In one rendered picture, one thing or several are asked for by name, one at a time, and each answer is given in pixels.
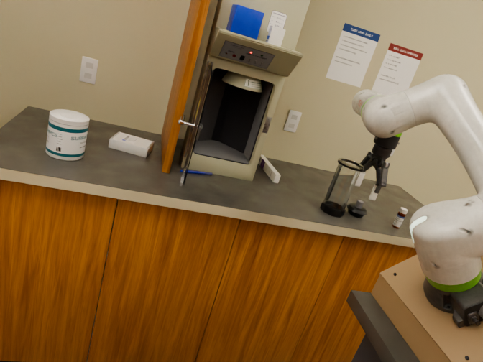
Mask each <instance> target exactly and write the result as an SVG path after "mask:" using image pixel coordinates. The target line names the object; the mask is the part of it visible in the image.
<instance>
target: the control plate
mask: <svg viewBox="0 0 483 362"><path fill-rule="evenodd" d="M225 52H227V53H228V54H227V55H226V54H225ZM250 52H252V54H251V53H250ZM233 54H235V55H236V57H232V55H233ZM242 55H243V56H245V58H244V60H240V59H239V58H240V57H241V56H242ZM260 55H263V57H261V56H260ZM219 56H221V57H225V58H229V59H231V60H235V61H239V62H243V63H246V64H249V65H253V66H257V67H259V68H264V69H267V68H268V66H269V65H270V63H271V62H272V60H273V58H274V57H275V55H273V54H270V53H267V52H263V51H260V50H256V49H253V48H251V47H246V46H244V45H239V44H237V43H233V42H229V41H226V40H225V43H224V45H223V47H222V49H221V51H220V53H219ZM249 59H251V60H250V61H249ZM255 60H256V62H255ZM261 62H263V63H262V64H261Z"/></svg>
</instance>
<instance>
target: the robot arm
mask: <svg viewBox="0 0 483 362"><path fill-rule="evenodd" d="M352 108H353V110H354V112H355V113H356V114H358V115H359V116H361V118H362V121H363V124H364V125H365V127H366V128H367V130H368V131H369V132H370V133H371V134H372V135H374V136H375V138H374V141H373V142H374V143H375V145H374V146H373V148H372V151H371V152H368V153H367V155H366V157H365V158H364V159H363V160H362V161H361V163H360V164H361V165H362V166H364V171H363V172H360V174H359V177H358V179H357V181H356V184H355V186H357V187H360V185H361V183H362V180H363V179H364V176H365V174H366V170H368V169H369V168H370V167H372V166H373V167H374V168H375V170H376V178H377V184H374V187H373V189H372V192H371V194H370V196H369V200H376V198H377V195H378V194H379V192H380V189H381V187H386V186H387V175H388V169H389V166H390V163H388V162H385V161H386V159H387V158H389V157H390V155H391V153H392V149H396V147H397V145H399V144H400V143H399V140H400V137H401V136H402V133H403V132H404V131H407V130H408V129H411V128H413V127H415V126H419V125H421V124H426V123H434V124H435V125H437V127H438V128H439V129H440V130H441V132H442V133H443V135H444V136H445V137H446V139H447V140H448V142H449V144H450V145H451V146H452V148H453V149H454V151H455V152H456V154H457V156H458V157H459V159H460V160H461V163H462V164H463V166H464V168H465V170H466V172H467V174H468V175H469V177H470V179H471V181H472V183H473V186H474V188H475V190H476V191H477V195H473V196H471V197H467V198H460V199H455V200H445V201H441V202H436V203H431V204H428V205H425V206H423V207H422V208H420V209H418V210H417V211H416V212H415V213H414V214H413V216H412V218H411V219H410V232H411V236H412V238H413V243H414V246H415V250H416V253H417V255H418V260H419V262H420V266H421V269H422V271H423V273H424V275H425V276H426V278H425V281H424V283H423V290H424V292H425V296H426V298H427V299H428V301H429V302H430V303H431V304H432V305H433V306H434V307H436V308H438V309H439V310H442V311H444V312H448V313H452V314H453V320H454V322H455V323H456V325H457V326H458V327H459V328H461V327H464V326H470V325H473V324H476V325H477V326H479V325H480V324H481V323H480V322H481V321H483V272H481V270H482V260H481V256H483V115H482V112H481V111H480V110H479V108H478V106H477V104H476V103H475V100H474V98H473V96H472V94H471V92H470V90H469V88H468V86H467V84H466V83H465V82H464V81H463V80H462V79H461V78H460V77H458V76H456V75H450V74H444V75H438V76H436V77H434V78H431V79H430V80H427V81H426V82H423V83H421V84H419V85H416V86H413V87H412V88H409V89H406V90H403V91H400V92H398V93H393V94H390V95H387V96H385V95H382V94H381V93H378V92H375V91H373V90H369V89H365V90H361V91H359V92H358V93H357V94H356V95H355V96H354V98H353V100H352ZM383 183H384V184H383Z"/></svg>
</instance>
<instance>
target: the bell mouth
mask: <svg viewBox="0 0 483 362"><path fill-rule="evenodd" d="M222 81H224V82H225V83H228V84H230V85H233V86H236V87H238V88H242V89H245V90H248V91H254V92H262V83H261V80H260V79H256V78H252V77H249V76H246V75H242V74H238V73H234V72H231V71H228V72H227V73H226V74H225V76H224V77H223V78H222Z"/></svg>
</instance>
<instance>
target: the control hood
mask: <svg viewBox="0 0 483 362"><path fill-rule="evenodd" d="M225 40H226V41H229V42H233V43H237V44H239V45H244V46H246V47H251V48H253V49H256V50H260V51H263V52H267V53H270V54H273V55H275V57H274V58H273V60H272V62H271V63H270V65H269V66H268V68H267V69H264V68H259V67H257V66H253V65H249V64H246V63H243V62H239V61H236V60H231V59H229V58H225V57H221V56H219V53H220V51H221V49H222V47H223V45H224V43H225ZM209 54H210V55H213V56H215V57H220V58H223V59H225V60H230V61H233V62H237V63H240V64H243V65H248V66H251V67H253V68H258V69H261V70H266V71H268V72H271V73H276V74H278V75H284V76H286V77H287V76H289V74H291V72H292V71H293V69H294V68H295V66H296V65H297V64H298V63H299V62H300V60H301V59H302V57H303V54H302V53H300V52H296V51H294V50H290V49H287V48H284V47H279V46H277V45H272V44H270V43H267V42H264V41H261V40H256V39H252V38H250V37H246V36H243V35H240V34H236V33H233V32H230V31H228V30H225V29H222V28H218V27H217V28H215V31H214V34H213V39H212V43H211V48H210V52H209Z"/></svg>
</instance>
